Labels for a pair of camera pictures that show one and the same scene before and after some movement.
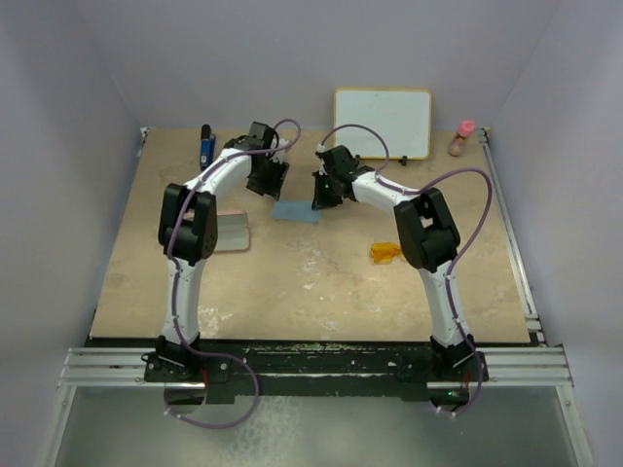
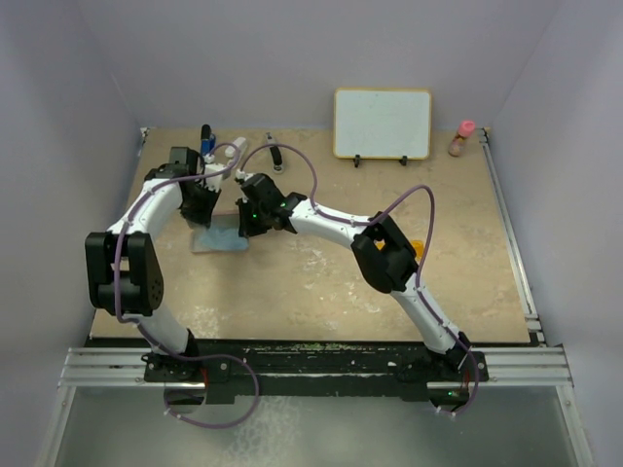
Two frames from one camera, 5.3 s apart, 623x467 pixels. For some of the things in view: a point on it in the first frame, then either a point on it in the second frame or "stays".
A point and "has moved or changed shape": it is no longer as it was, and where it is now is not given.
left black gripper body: (270, 179) → (198, 209)
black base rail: (428, 370) stays
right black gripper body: (326, 195) → (254, 220)
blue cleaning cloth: (295, 210) has moved or changed shape
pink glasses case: (233, 231) stays
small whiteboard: (402, 117) stays
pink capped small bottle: (458, 143) stays
